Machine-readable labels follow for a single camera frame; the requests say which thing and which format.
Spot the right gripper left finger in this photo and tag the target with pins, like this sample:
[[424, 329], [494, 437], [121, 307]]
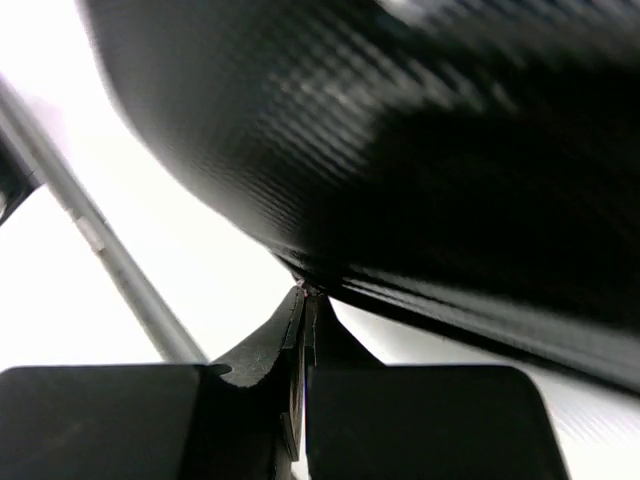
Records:
[[254, 399]]

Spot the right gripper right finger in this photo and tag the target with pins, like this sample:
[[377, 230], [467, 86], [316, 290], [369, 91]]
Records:
[[328, 343]]

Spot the black hard-shell suitcase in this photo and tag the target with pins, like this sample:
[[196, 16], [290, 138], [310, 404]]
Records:
[[474, 163]]

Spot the aluminium table edge rail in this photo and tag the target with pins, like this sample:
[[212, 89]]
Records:
[[35, 152]]

